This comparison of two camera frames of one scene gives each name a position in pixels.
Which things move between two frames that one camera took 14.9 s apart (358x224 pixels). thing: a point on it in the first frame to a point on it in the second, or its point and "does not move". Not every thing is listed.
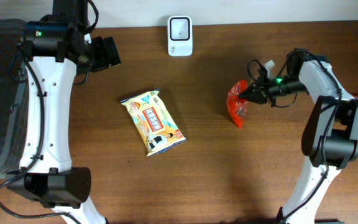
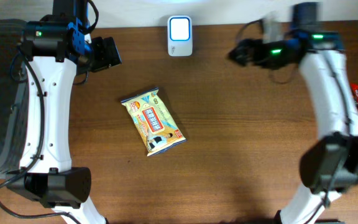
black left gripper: (105, 53) does not move
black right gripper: (265, 93) to (247, 51)
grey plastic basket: (3, 101) does not move
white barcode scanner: (180, 38) does not move
